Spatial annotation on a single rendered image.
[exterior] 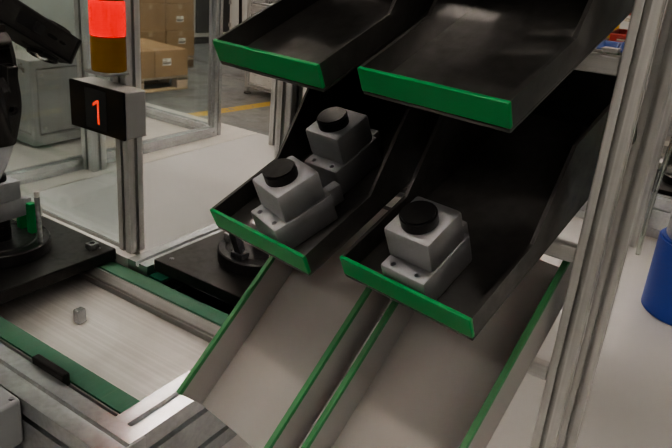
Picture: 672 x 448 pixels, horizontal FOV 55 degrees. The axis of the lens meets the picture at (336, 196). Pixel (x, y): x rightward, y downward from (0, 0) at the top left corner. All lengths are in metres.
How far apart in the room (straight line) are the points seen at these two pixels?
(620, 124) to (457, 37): 0.15
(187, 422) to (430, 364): 0.31
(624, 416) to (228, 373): 0.60
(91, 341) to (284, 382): 0.38
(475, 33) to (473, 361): 0.30
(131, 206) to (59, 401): 0.38
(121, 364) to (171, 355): 0.07
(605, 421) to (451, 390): 0.45
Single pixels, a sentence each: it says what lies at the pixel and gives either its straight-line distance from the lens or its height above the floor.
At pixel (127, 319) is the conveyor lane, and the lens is 1.03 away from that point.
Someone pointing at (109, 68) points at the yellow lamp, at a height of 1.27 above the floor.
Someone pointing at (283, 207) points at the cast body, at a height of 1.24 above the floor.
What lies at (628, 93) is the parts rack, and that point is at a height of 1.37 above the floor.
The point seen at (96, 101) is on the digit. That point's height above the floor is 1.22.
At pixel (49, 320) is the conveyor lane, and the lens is 1.05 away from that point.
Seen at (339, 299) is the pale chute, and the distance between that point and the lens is 0.69.
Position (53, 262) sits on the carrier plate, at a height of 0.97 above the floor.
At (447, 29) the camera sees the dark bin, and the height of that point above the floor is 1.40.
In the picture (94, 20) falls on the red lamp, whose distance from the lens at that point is 1.00.
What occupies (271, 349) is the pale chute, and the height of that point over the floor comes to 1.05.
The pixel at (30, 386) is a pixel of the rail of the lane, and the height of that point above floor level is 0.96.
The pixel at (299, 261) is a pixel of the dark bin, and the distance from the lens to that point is 0.56.
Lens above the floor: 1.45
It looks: 20 degrees down
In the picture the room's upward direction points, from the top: 5 degrees clockwise
